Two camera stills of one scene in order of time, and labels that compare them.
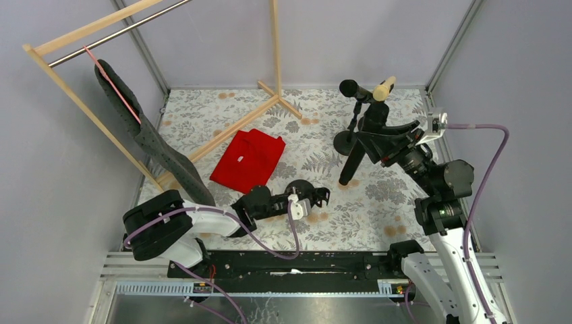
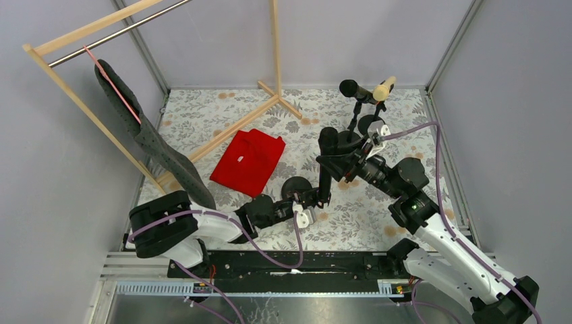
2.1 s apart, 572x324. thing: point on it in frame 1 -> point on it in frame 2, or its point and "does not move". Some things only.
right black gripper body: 397,140 -> 345,166
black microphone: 376,117 -> 328,146
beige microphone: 380,92 does not move
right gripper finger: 376,148 -> 338,165
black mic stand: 344,140 does not move
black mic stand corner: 304,190 does not move
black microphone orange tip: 350,88 does not move
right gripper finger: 401,129 -> 355,145
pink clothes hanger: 105,75 does not move
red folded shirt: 249,160 does not move
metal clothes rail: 54,63 does not move
